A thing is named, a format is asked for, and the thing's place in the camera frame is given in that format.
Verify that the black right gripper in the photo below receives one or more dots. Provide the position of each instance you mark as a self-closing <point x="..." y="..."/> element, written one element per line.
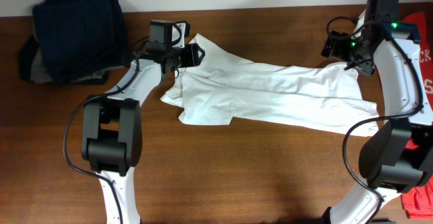
<point x="367" y="66"/>

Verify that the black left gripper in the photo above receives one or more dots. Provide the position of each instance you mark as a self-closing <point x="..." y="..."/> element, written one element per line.
<point x="191" y="55"/>

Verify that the white robot print t-shirt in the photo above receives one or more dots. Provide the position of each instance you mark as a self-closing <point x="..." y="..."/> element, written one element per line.
<point x="225" y="86"/>

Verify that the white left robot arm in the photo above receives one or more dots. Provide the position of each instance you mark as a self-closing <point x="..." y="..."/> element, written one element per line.
<point x="112" y="136"/>

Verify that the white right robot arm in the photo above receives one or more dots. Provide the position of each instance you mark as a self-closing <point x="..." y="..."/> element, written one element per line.
<point x="399" y="156"/>

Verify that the folded navy blue garment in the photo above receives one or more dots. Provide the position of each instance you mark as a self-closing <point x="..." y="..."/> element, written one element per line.
<point x="80" y="37"/>

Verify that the folded grey garment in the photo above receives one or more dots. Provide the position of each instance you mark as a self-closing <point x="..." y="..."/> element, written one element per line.
<point x="40" y="75"/>

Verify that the folded black garment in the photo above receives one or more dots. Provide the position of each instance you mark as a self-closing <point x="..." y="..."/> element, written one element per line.
<point x="25" y="58"/>

